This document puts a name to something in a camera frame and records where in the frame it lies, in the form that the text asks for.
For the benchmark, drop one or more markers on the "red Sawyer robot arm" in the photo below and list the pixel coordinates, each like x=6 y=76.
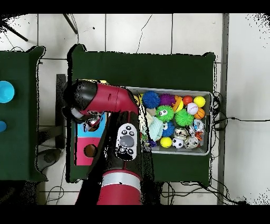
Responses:
x=114 y=99

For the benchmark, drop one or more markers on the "wooden box with three holes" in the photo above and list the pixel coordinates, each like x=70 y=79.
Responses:
x=84 y=156

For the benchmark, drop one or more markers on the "clear mesh bin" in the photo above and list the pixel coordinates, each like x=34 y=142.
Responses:
x=204 y=150

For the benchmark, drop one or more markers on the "dark grey stand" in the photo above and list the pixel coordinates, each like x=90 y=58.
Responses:
x=60 y=135

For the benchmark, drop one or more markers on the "blue spiky ball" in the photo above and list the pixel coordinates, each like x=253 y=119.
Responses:
x=150 y=99

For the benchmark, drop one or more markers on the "mint green knitted cloth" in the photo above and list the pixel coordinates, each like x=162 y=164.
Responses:
x=155 y=129

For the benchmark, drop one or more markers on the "green fuzzy ball with eyes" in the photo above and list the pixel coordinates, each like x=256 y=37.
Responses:
x=164 y=113

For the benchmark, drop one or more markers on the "yellow ball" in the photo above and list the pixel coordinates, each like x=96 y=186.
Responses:
x=166 y=142
x=199 y=101

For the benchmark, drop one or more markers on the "purple spiky ball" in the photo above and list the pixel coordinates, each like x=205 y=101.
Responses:
x=167 y=99

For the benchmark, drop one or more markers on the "dark green side table cloth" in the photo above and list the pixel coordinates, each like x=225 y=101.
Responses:
x=21 y=148

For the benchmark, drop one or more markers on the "green spiky ball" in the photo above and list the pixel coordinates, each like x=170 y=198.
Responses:
x=184 y=117

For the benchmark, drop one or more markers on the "small blue cup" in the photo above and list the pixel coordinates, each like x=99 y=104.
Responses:
x=2 y=126

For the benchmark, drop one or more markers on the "blue round bowl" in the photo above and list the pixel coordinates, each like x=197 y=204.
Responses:
x=5 y=91

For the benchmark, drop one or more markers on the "red orange ball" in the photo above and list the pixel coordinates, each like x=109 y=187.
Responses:
x=187 y=100

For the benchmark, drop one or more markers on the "black stand leg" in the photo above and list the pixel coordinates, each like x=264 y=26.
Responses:
x=71 y=24
x=14 y=33

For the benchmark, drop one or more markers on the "white baseball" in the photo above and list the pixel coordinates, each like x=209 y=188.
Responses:
x=193 y=108

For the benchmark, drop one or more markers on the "small orange basketball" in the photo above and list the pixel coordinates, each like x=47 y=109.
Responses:
x=200 y=113

